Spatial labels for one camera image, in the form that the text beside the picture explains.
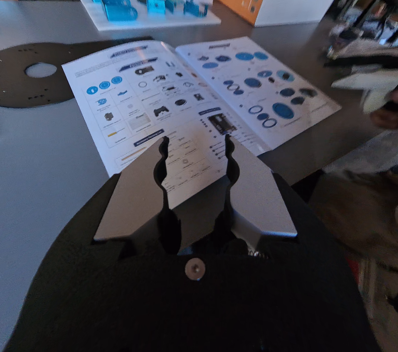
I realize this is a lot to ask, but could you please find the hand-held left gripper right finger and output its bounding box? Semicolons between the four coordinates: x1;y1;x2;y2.
215;134;298;256

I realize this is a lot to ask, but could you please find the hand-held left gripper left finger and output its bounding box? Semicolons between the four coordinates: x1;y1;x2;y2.
93;136;181;255

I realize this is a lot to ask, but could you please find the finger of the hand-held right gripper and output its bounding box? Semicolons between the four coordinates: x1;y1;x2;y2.
331;72;398;93
323;40;398;70

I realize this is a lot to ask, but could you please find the white user manual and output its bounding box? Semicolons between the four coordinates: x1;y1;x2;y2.
62;36;342;213

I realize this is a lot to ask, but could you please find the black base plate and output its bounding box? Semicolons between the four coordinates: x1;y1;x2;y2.
0;36;154;109

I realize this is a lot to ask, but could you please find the white foam sheet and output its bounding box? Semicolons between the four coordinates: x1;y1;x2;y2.
68;0;222;32

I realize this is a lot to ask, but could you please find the person's right hand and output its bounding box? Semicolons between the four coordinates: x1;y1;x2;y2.
371;100;398;129

